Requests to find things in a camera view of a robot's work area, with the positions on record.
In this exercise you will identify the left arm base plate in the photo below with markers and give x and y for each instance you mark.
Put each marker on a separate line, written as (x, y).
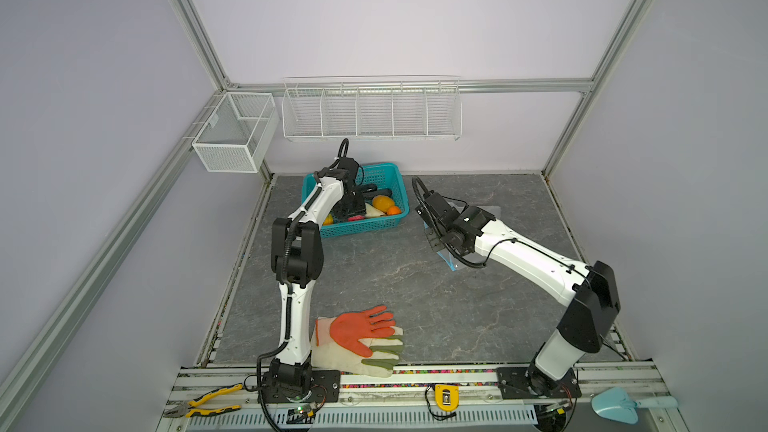
(289, 384)

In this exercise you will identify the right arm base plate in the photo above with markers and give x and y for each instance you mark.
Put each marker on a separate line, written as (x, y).
(527, 382)

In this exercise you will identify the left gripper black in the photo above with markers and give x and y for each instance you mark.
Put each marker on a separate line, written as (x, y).
(361, 208)

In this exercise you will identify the white wire shelf basket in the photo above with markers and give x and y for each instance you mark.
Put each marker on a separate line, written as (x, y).
(410, 107)

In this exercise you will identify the clear zip top bag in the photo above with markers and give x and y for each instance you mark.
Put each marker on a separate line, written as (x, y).
(457, 261)

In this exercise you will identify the teal plastic basket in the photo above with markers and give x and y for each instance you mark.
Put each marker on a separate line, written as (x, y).
(381, 179)

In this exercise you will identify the green striped work glove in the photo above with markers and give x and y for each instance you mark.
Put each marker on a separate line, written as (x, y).
(380, 363)

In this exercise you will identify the white mesh box basket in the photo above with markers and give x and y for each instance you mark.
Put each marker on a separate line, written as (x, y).
(237, 133)

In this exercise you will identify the yellow black pliers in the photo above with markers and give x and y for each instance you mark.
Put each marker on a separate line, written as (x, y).
(195, 407)

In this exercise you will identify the teal plastic scoop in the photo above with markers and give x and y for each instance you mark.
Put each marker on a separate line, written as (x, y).
(615, 404)

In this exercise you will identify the yellow tape measure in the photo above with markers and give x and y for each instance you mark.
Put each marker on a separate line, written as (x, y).
(442, 401)

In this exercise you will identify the dark toy eggplant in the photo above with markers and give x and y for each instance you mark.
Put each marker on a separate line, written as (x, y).
(369, 191)

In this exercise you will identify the orange toy fruit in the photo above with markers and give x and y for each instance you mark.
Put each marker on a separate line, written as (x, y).
(383, 203)

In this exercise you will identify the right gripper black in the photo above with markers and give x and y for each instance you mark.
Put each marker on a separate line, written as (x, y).
(432, 239)

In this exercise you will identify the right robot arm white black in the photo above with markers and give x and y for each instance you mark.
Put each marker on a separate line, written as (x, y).
(589, 293)

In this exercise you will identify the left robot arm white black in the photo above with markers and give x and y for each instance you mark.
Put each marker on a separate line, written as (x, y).
(297, 260)

